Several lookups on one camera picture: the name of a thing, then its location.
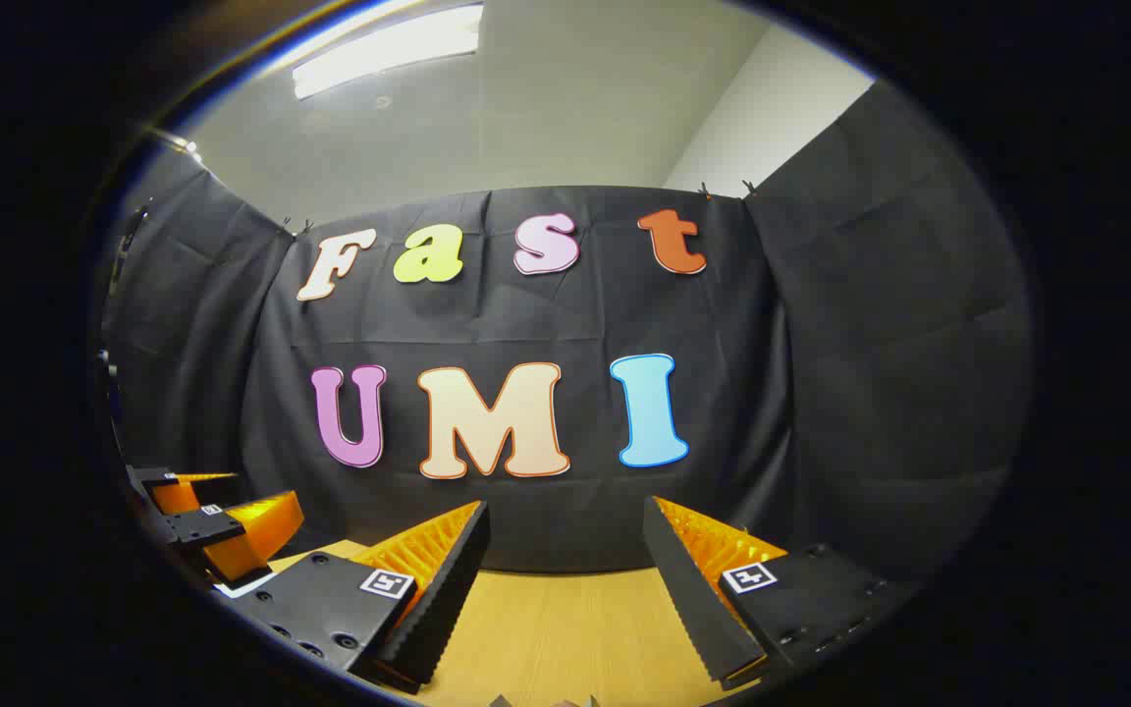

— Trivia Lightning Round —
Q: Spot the ceiling light panel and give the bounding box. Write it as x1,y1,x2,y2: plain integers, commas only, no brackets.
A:
291,5,483,99

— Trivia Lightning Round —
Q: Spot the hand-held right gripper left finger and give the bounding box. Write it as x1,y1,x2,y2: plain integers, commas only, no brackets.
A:
217,499,493,696

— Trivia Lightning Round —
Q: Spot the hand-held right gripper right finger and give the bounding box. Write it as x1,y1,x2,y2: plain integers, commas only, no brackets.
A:
641,494,920,688

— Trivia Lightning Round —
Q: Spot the black backdrop cloth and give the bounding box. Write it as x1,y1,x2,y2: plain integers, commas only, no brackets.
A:
99,79,1033,580

